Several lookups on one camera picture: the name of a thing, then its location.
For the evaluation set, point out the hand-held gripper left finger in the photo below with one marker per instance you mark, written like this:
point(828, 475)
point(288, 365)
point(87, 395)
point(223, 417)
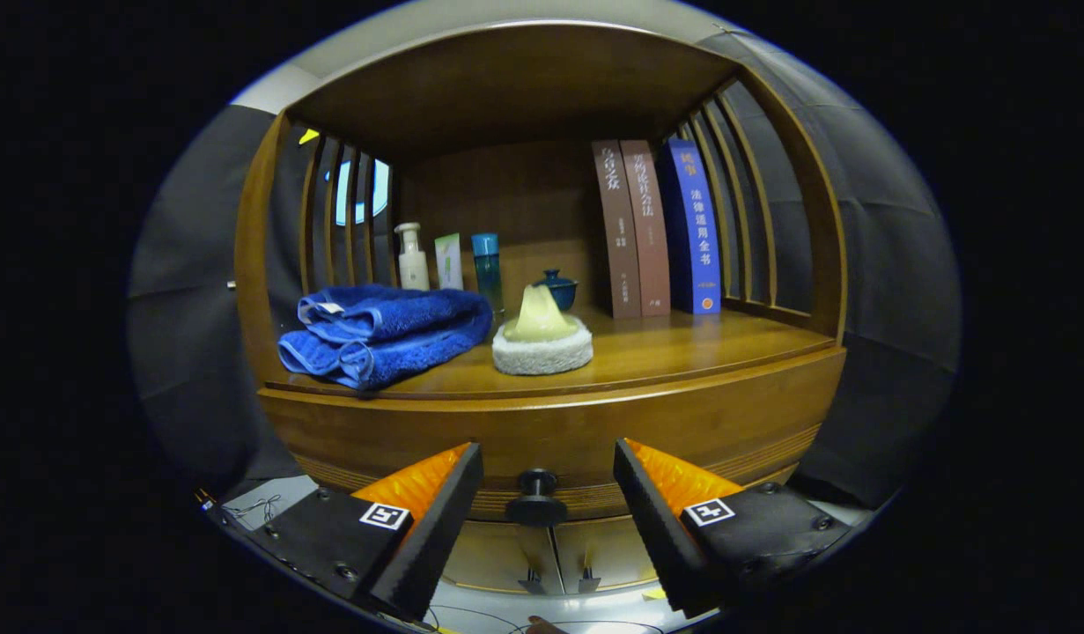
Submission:
point(427, 537)

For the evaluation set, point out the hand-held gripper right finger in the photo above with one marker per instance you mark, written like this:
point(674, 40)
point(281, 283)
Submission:
point(665, 537)

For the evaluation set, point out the wooden drawer with black knob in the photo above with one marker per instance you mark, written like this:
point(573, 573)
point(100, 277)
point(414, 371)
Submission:
point(594, 423)

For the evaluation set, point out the yellow and white scrubbing sponge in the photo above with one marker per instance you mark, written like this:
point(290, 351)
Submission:
point(542, 348)

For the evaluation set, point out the wooden cabinet door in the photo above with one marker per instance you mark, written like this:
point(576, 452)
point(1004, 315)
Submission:
point(608, 550)
point(497, 555)

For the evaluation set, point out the wooden countertop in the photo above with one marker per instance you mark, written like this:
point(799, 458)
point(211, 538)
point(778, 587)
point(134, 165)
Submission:
point(682, 343)

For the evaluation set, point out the wooden cabinet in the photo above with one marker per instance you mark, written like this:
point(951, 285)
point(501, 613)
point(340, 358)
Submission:
point(506, 79)

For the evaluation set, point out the blue folded towel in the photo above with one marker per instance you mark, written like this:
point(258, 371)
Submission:
point(392, 330)

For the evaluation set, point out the blue lidded teacup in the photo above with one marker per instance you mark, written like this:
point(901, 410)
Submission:
point(561, 289)

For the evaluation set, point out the teal bottle with blue cap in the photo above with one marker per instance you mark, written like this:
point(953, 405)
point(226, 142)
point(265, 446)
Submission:
point(488, 273)

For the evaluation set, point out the white pump bottle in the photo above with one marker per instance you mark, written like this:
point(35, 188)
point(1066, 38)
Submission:
point(413, 264)

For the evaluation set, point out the white and green tube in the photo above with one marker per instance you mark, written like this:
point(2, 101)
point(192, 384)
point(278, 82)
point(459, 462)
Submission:
point(449, 264)

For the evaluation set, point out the brown book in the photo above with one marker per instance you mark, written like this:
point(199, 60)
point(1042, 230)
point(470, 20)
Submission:
point(652, 238)
point(619, 238)

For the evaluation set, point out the blue book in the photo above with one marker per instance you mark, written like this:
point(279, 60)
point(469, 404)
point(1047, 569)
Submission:
point(700, 238)

